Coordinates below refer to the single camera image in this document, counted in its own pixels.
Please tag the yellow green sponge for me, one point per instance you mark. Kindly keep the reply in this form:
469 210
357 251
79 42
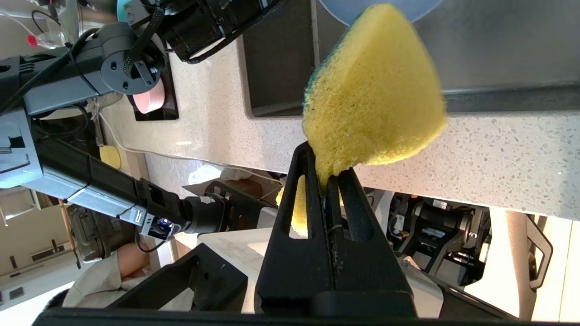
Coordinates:
376 90

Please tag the white robot torso cover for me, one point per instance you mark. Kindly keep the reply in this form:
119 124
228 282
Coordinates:
235 244

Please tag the stainless steel sink basin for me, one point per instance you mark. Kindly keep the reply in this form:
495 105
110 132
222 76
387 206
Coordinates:
281 68

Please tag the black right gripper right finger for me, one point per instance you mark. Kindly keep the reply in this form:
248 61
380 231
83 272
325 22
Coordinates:
367 271

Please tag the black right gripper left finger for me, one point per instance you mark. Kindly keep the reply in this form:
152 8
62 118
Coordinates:
294 271

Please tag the person in grey shirt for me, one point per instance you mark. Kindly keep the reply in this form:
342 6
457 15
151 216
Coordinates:
99 280

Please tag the blue round plate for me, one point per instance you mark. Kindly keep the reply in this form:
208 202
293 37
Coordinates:
335 9

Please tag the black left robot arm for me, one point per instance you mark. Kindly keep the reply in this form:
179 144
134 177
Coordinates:
90 176

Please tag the yellow round object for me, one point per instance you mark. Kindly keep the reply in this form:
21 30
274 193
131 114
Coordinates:
111 157

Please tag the black robot chassis frame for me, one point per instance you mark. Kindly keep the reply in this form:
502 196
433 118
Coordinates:
435 226

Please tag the pink plastic bowl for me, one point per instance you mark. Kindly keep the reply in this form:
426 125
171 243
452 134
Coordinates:
152 102

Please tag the black induction cooktop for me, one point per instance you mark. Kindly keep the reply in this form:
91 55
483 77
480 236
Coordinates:
170 111

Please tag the teal plastic bowl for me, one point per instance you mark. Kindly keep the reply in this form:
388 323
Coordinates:
121 9

